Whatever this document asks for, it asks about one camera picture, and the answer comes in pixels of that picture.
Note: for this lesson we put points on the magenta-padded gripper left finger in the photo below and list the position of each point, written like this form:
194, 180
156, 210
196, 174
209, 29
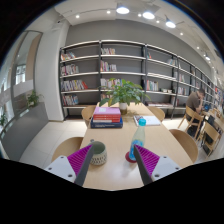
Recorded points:
63, 166

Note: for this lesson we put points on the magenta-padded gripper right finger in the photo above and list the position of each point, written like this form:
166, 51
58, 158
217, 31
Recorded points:
163, 166

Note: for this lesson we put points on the clear bottle with blue cap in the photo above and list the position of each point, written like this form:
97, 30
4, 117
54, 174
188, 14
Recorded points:
138, 136

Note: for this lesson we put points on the round-backed wooden chair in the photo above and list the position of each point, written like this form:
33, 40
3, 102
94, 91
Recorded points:
157, 113
68, 148
185, 143
87, 115

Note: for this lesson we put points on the grey spotted ceramic cup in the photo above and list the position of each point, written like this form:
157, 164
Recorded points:
99, 155

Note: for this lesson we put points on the white open booklet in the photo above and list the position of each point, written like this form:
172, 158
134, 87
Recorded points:
151, 120

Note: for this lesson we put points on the group of slatted wooden chairs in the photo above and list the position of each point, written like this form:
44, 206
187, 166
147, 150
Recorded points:
211, 133

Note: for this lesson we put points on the dark blue book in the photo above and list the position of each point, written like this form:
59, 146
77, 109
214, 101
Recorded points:
106, 125

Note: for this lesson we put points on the red book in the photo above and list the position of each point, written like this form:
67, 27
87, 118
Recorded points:
106, 118

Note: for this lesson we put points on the person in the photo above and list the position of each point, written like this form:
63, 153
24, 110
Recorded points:
194, 103

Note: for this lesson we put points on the pink book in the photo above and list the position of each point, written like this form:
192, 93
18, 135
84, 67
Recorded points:
106, 110

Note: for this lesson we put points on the small green ledge plant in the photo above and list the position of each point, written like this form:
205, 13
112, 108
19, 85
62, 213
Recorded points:
33, 99

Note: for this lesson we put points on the green potted table plant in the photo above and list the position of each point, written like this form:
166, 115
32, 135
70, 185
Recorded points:
123, 93

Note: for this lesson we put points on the grey shelf unit with books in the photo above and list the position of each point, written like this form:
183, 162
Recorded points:
133, 63

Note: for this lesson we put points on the group of ceiling lights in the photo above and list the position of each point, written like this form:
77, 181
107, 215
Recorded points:
148, 15

